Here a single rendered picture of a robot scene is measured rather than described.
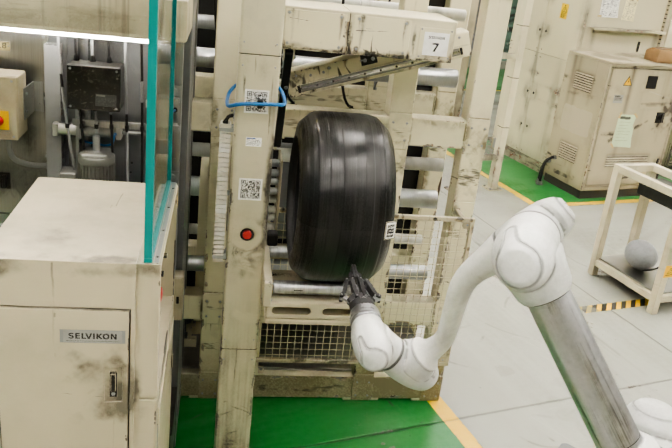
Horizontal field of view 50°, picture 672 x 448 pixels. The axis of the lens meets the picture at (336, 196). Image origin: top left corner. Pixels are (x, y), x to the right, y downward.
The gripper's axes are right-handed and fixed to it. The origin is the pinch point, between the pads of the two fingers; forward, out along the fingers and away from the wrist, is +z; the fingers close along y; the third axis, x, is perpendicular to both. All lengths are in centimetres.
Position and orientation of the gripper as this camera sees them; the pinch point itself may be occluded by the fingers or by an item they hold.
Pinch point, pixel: (354, 274)
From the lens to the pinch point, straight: 229.3
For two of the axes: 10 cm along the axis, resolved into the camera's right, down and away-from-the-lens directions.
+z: -1.2, -4.7, 8.8
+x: -1.2, 8.8, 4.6
